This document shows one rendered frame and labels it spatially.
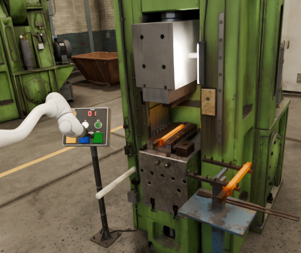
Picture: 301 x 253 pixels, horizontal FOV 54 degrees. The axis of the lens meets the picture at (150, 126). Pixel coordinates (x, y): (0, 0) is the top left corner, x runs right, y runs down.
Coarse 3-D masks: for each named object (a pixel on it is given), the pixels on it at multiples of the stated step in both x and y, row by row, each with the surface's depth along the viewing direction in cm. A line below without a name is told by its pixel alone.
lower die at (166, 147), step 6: (168, 126) 232; (174, 126) 228; (186, 126) 226; (192, 126) 225; (162, 132) 222; (168, 132) 218; (150, 138) 212; (156, 138) 209; (168, 138) 205; (174, 138) 206; (150, 144) 207; (168, 144) 199; (156, 150) 206; (162, 150) 204; (168, 150) 201
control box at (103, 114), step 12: (72, 108) 219; (84, 108) 218; (96, 108) 216; (108, 108) 216; (84, 120) 216; (96, 120) 215; (108, 120) 216; (96, 132) 213; (108, 132) 215; (72, 144) 215; (84, 144) 213; (96, 144) 212; (108, 144) 215
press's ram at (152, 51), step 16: (144, 32) 181; (160, 32) 175; (176, 32) 173; (192, 32) 191; (144, 48) 184; (160, 48) 178; (176, 48) 176; (192, 48) 194; (144, 64) 188; (160, 64) 182; (176, 64) 179; (192, 64) 197; (144, 80) 192; (160, 80) 186; (176, 80) 182; (192, 80) 201
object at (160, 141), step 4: (176, 128) 220; (180, 128) 221; (172, 132) 213; (164, 136) 207; (168, 136) 206; (156, 140) 198; (160, 140) 198; (164, 140) 202; (156, 144) 195; (160, 144) 200; (156, 148) 195
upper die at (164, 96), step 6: (186, 84) 205; (192, 84) 213; (144, 90) 195; (150, 90) 192; (156, 90) 190; (162, 90) 187; (168, 90) 185; (174, 90) 192; (180, 90) 199; (186, 90) 206; (192, 90) 215; (144, 96) 197; (150, 96) 194; (156, 96) 192; (162, 96) 189; (168, 96) 186; (174, 96) 193; (180, 96) 200; (162, 102) 190; (168, 102) 188
